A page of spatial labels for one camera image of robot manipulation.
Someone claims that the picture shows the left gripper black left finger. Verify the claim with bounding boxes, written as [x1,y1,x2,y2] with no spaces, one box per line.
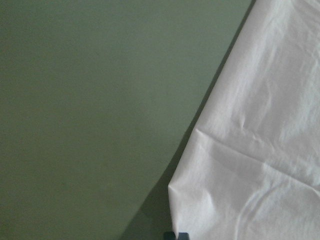
[163,231,175,240]

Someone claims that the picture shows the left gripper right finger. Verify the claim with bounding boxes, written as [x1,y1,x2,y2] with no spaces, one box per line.
[178,232,190,240]

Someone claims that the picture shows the pink Snoopy t-shirt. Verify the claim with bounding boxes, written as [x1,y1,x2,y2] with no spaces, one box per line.
[168,0,320,240]

